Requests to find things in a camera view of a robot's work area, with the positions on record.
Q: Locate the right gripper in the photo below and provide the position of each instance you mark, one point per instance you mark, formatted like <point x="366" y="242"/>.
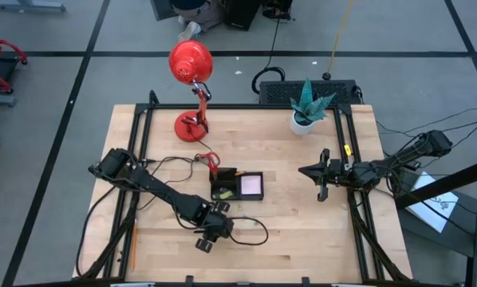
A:
<point x="338" y="173"/>

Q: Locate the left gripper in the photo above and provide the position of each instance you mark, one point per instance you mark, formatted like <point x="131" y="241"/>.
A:
<point x="214" y="228"/>

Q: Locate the yellow-green eraser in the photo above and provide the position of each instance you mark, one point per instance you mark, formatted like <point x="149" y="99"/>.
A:
<point x="225" y="195"/>

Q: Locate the black mesh desk organizer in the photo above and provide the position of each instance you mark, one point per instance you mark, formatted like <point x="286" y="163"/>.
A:
<point x="222" y="185"/>

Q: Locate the pink sticky note pad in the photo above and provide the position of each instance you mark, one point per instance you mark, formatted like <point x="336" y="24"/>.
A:
<point x="251" y="185"/>

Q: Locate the yellow pencil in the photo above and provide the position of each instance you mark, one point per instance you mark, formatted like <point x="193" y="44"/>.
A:
<point x="240" y="173"/>
<point x="134" y="247"/>

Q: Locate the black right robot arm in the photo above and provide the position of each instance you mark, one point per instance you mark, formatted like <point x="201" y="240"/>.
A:
<point x="406" y="159"/>

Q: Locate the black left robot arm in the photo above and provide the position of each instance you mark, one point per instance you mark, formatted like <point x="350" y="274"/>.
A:
<point x="158" y="189"/>

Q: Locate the yellow tag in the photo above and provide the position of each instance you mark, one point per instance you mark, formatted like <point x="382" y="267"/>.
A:
<point x="347" y="150"/>

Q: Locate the snake plant in white pot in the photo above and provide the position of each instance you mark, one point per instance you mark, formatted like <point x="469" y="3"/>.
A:
<point x="308" y="107"/>

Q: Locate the black computer case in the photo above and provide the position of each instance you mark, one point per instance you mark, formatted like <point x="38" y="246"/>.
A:
<point x="278" y="93"/>

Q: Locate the white printed sheet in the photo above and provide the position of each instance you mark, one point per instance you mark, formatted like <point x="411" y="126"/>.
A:
<point x="434" y="207"/>

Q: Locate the red desk lamp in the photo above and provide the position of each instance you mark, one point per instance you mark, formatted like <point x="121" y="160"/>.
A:
<point x="190" y="61"/>

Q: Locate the person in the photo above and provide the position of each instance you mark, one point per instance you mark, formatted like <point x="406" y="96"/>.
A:
<point x="198" y="16"/>
<point x="278" y="10"/>

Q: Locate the black floor case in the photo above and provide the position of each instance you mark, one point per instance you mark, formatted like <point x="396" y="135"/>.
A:
<point x="240" y="14"/>

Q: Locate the grey metal floor base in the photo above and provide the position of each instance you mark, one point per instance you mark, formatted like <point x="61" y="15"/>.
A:
<point x="27" y="5"/>

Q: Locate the black aluminium table frame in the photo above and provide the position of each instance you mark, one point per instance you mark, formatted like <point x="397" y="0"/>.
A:
<point x="242" y="106"/>

